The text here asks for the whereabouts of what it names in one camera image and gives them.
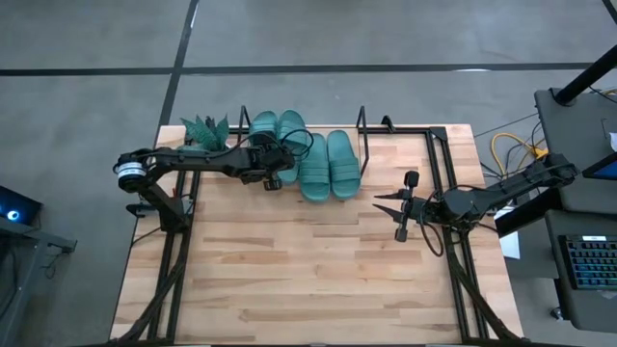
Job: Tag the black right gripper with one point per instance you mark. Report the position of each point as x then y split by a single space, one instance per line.
424 209

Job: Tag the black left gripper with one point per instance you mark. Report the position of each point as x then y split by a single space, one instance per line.
262 164

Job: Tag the teal rubber slide sandal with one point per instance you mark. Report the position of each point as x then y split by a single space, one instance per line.
343 168
313 178
291 120
262 123

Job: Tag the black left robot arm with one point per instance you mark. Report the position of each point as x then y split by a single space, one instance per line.
193 161

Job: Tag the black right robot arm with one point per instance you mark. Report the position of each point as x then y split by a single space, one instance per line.
511 185

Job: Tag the green leafy plant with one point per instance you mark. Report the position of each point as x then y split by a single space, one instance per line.
205 135

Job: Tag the black clamp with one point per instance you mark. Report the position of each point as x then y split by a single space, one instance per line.
387 123

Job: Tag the white paper sheet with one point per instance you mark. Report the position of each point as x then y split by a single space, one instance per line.
511 246
613 141

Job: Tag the grey keyboard desk panel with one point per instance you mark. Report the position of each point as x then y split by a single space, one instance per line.
559 299

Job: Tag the backlit computer keyboard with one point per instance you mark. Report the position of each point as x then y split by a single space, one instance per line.
590 262

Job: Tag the black monitor with blue screen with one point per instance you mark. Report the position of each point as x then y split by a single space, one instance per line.
605 168

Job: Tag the black monitor pole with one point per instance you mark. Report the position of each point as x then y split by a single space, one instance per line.
585 74

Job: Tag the black computer with blue light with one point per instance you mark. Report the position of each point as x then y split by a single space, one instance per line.
24 205

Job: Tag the grey metal desk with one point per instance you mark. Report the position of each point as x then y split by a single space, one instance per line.
19 289

